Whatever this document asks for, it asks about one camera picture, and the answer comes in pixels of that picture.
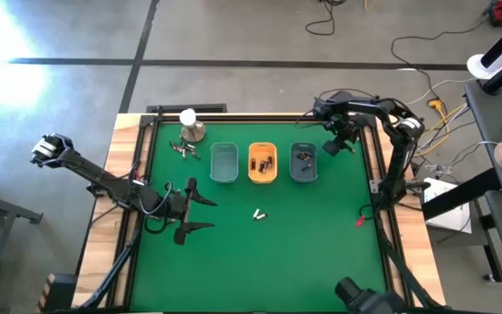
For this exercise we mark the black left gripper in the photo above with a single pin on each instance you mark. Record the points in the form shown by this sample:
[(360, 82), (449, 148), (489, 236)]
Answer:
[(176, 206)]

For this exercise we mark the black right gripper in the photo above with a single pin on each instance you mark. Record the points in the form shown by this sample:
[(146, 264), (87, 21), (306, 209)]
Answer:
[(342, 126)]

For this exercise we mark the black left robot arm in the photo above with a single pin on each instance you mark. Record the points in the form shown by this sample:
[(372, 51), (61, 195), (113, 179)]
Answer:
[(85, 168)]

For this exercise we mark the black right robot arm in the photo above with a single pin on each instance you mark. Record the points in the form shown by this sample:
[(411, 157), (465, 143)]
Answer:
[(401, 148)]

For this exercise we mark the light teal plastic bin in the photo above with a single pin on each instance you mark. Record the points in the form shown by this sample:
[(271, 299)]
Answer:
[(224, 172)]

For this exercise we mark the slate blue plastic bin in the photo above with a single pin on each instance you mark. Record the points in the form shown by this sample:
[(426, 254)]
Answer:
[(296, 174)]

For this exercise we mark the yellow plastic bin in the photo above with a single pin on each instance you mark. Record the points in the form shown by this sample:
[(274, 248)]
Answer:
[(262, 178)]

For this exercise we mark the red tag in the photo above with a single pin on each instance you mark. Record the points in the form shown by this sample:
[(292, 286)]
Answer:
[(360, 222)]

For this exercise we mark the black table clamp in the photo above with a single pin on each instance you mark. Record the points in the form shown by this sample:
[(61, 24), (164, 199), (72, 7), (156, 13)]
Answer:
[(159, 110)]

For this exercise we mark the thick black beam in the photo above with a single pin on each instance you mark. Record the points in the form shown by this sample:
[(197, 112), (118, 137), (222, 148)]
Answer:
[(460, 196)]

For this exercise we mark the white sheet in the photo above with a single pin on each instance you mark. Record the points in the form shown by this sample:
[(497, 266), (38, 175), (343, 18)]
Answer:
[(447, 218)]

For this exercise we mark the white black tower fan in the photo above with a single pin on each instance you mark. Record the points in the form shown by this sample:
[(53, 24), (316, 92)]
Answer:
[(479, 65)]

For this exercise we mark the black box striped edge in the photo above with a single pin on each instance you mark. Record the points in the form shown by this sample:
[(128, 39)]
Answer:
[(61, 292)]

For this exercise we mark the black table frame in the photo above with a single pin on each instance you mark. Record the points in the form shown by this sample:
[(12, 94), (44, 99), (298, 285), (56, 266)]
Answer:
[(255, 119)]

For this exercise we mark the black diagonal frame strut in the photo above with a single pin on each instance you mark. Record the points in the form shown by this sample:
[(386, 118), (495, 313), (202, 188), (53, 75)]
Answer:
[(404, 274), (117, 266)]

